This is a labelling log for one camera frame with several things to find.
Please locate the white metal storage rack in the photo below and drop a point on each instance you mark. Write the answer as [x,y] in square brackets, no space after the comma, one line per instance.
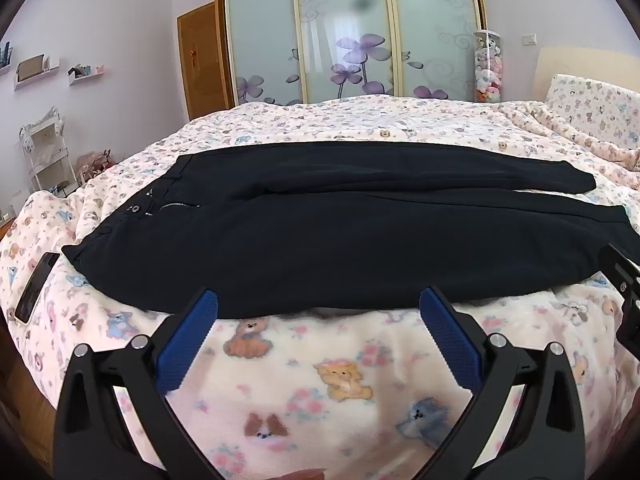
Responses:
[47,155]

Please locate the white wall shelf with box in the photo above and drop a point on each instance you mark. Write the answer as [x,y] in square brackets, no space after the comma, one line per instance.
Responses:
[35,72]

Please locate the beige bed headboard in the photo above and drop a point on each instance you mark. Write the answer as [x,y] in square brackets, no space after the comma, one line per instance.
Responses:
[575,62]

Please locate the small white wall shelf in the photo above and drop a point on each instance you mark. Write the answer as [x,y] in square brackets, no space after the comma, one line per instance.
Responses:
[85,76]

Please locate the white wall shelf with books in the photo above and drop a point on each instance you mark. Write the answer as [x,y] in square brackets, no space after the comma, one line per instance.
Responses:
[5,60]

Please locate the pink bags pile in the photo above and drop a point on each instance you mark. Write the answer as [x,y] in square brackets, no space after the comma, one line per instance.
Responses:
[95,165]

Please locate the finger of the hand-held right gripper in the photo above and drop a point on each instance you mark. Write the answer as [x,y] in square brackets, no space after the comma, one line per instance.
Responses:
[612,262]

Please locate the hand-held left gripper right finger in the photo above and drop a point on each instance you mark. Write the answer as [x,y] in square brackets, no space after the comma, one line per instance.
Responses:
[450,341]

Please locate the frosted glass sliding wardrobe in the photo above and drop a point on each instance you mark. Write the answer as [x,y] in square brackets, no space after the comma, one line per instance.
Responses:
[345,20]

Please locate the clear tube of plush toys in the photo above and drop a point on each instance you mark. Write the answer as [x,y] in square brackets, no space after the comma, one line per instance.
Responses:
[487,70]

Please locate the black smartphone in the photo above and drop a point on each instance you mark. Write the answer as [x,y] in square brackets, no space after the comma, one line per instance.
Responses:
[36,287]

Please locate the bear printed pillow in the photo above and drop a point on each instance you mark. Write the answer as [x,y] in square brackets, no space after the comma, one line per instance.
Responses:
[595,105]

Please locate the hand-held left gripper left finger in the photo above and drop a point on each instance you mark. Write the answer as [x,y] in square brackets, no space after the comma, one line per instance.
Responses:
[186,344]

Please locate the wooden door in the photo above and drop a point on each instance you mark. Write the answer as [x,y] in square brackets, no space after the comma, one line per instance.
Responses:
[202,60]

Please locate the white wall switch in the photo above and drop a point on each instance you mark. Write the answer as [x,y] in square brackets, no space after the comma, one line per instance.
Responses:
[529,38]

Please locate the bear printed fleece blanket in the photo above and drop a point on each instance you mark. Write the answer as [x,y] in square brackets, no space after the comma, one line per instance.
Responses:
[310,390]

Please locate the black pants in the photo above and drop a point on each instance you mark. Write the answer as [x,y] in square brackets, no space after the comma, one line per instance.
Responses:
[325,240]

